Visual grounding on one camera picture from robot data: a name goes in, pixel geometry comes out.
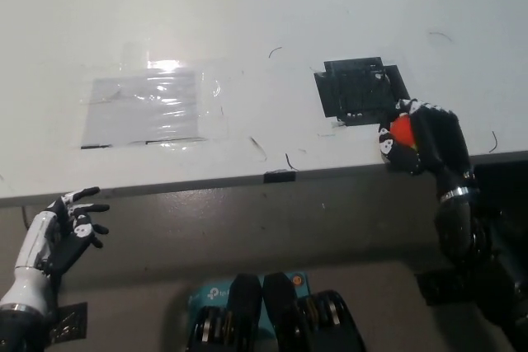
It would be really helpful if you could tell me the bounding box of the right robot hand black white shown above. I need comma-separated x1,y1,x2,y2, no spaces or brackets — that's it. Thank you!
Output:
378,97,473,183

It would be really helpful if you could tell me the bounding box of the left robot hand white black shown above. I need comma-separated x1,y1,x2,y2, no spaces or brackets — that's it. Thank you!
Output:
16,185,111,279

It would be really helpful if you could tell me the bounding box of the orange yellow small tennis ball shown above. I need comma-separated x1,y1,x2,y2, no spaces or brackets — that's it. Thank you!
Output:
389,114,418,152

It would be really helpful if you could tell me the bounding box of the black tape patch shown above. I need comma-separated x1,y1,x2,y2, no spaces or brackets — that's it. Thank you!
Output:
313,56,412,126

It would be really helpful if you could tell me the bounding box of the clear taped plastic sheet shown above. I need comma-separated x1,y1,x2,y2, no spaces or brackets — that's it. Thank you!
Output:
78,54,230,151

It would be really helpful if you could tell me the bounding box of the teal tp-link box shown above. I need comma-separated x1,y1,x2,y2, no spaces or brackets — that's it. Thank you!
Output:
187,271,310,335

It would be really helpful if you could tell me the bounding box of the small black tape strip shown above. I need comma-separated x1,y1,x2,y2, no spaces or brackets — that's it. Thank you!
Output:
262,169,298,185

